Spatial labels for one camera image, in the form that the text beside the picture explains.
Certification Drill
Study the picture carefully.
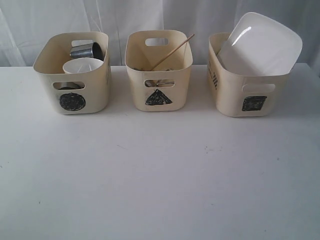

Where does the wooden chopstick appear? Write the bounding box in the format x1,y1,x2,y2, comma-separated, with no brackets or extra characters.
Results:
149,33,195,71

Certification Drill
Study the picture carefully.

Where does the white ceramic bowl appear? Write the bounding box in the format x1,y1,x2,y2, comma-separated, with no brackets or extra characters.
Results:
62,57,103,74

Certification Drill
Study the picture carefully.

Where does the white square plate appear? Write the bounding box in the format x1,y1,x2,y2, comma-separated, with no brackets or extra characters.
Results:
217,12,303,77

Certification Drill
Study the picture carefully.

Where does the steel fork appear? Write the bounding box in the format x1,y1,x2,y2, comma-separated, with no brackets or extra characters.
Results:
144,79,175,88

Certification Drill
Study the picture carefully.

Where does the cream bin with triangle mark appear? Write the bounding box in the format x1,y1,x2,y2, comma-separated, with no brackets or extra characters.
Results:
125,30,193,112

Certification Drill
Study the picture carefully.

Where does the cream bin with square mark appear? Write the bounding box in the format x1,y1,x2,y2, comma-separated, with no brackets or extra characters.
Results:
207,32,290,117

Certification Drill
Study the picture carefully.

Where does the cream bin with circle mark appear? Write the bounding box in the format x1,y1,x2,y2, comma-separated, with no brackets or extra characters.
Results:
33,31,111,115

